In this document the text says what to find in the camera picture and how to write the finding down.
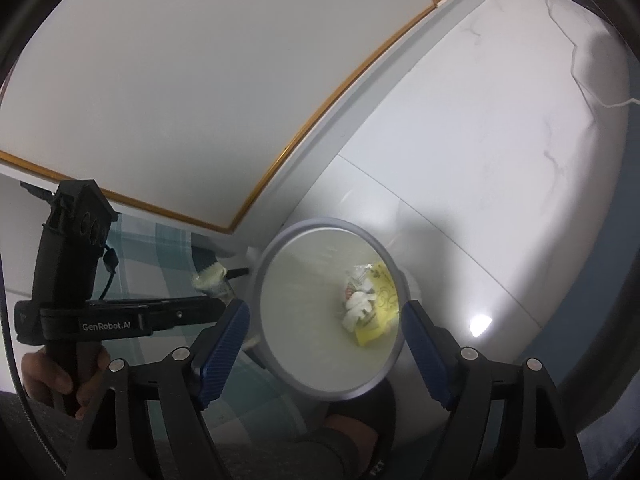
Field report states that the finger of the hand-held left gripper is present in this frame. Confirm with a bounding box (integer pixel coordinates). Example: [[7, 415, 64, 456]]
[[146, 295, 218, 334]]

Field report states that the light blue cloth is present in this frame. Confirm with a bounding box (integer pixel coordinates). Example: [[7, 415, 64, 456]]
[[575, 405, 621, 471]]

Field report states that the checked teal tablecloth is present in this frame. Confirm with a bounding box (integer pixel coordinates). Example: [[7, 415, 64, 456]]
[[100, 214, 312, 437]]

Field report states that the person's left hand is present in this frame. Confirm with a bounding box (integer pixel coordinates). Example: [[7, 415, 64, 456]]
[[21, 347, 112, 420]]

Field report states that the black wrist cord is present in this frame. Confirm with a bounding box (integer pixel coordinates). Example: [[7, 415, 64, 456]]
[[94, 244, 119, 302]]

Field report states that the clear printed plastic wrapper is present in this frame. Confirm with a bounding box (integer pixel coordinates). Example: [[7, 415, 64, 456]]
[[342, 264, 377, 301]]

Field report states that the white floor cable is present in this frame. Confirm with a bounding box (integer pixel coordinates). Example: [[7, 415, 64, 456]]
[[542, 0, 640, 111]]

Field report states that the grey blue furniture side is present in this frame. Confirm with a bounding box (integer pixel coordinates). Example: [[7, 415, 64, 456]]
[[527, 240, 627, 388]]

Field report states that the grey round trash bin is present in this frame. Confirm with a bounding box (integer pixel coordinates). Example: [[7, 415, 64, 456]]
[[250, 217, 417, 402]]

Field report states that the yellow plastic wrapper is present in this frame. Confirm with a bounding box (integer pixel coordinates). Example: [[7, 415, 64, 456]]
[[350, 260, 402, 347]]

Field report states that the person's foot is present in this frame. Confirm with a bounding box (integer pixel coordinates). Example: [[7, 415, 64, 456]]
[[324, 411, 379, 467]]

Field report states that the cream plastic wrapper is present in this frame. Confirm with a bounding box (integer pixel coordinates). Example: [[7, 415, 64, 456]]
[[192, 261, 237, 307]]

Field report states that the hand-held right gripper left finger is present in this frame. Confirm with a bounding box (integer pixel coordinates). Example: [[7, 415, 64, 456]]
[[65, 299, 251, 480]]

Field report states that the black slipper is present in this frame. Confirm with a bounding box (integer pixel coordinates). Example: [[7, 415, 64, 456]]
[[320, 380, 399, 480]]

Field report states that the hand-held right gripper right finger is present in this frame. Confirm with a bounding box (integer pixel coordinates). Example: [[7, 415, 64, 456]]
[[400, 301, 589, 480]]

